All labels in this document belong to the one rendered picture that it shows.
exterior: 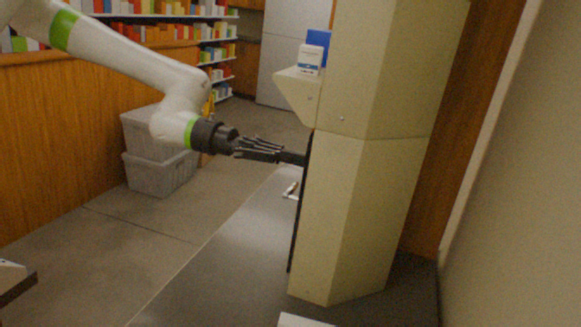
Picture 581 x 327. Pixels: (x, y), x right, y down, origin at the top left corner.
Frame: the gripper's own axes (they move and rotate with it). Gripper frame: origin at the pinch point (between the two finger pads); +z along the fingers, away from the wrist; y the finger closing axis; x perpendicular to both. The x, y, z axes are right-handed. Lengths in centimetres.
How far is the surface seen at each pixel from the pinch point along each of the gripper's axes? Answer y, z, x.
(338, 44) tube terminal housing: -4.6, 6.6, -28.2
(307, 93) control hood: -4.6, 1.8, -17.3
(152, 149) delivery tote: 150, -154, 88
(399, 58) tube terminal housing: -1.6, 18.8, -27.4
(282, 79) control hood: -4.6, -4.2, -19.2
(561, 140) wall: -11, 48, -20
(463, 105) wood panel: 32, 38, -15
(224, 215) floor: 155, -90, 131
